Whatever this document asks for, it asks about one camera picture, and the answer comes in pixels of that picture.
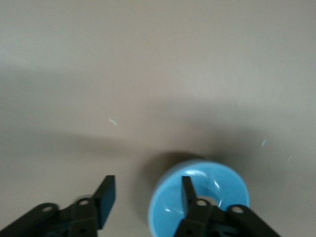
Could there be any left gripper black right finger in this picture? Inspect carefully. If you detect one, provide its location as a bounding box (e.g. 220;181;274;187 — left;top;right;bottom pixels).
172;175;284;237

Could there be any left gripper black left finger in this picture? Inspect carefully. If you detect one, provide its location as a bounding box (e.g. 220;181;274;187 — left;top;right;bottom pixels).
0;175;116;237

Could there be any blue bowl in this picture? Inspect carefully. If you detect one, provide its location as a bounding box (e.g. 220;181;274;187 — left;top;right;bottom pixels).
147;159;250;237

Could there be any brown table cover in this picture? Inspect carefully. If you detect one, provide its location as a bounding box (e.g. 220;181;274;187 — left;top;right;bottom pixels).
0;0;316;237

